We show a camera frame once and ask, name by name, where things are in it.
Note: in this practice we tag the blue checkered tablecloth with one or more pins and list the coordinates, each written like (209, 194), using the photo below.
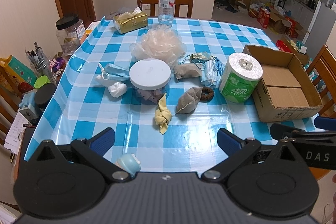
(81, 108)

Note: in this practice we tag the pen holder with pens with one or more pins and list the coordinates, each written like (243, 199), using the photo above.
(39, 63)

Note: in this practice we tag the clear plastic water bottle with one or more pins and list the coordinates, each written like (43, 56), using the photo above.
(166, 10)

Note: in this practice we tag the toilet paper roll green wrap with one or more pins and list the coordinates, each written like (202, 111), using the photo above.
(241, 75)

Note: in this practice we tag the clear jar black lid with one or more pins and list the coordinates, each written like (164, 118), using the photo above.
(70, 30)

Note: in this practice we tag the yellow knotted cloth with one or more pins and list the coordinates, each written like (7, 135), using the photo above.
(162, 115)

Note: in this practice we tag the black lid container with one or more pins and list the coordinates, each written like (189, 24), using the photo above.
(43, 95)

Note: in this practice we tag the wooden chair right side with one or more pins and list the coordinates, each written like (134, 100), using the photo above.
(324, 65)

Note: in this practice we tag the grey cloth pouch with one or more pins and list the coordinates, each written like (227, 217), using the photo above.
(186, 71)

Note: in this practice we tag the pink mesh bath pouf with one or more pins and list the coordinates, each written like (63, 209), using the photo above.
(160, 42)

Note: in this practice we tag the brown hair scrunchie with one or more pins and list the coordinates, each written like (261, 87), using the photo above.
(207, 94)

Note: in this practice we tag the gold tissue pack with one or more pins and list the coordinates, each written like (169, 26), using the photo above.
(130, 21)

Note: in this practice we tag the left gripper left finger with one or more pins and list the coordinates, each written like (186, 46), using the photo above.
(91, 152)

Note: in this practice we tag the cardboard box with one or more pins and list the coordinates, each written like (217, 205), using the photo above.
(285, 91)

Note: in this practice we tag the round jar white lid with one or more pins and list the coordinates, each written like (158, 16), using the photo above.
(150, 80)

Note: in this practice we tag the white blue round plush toy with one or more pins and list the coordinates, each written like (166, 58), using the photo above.
(129, 163)

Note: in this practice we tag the grey sock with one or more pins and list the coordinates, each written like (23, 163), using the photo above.
(188, 101)

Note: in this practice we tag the open cardboard carton on floor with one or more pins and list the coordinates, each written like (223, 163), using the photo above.
(285, 25)

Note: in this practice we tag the red gift box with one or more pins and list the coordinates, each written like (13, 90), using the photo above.
(263, 17)

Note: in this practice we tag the green cup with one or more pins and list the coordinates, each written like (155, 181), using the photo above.
(41, 81)

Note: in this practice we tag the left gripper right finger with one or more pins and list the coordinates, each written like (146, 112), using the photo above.
(240, 153)

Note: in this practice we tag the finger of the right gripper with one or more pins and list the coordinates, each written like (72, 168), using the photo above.
(325, 123)
(279, 131)

